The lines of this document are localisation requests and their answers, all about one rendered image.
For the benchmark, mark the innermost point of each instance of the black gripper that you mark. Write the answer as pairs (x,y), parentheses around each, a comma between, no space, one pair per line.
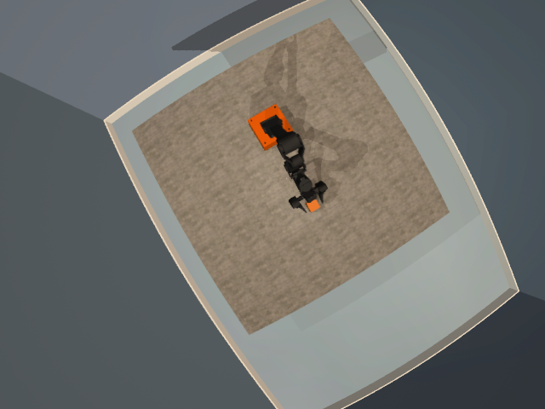
(295,202)

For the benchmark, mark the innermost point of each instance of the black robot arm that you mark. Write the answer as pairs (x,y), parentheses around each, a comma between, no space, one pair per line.
(287,143)

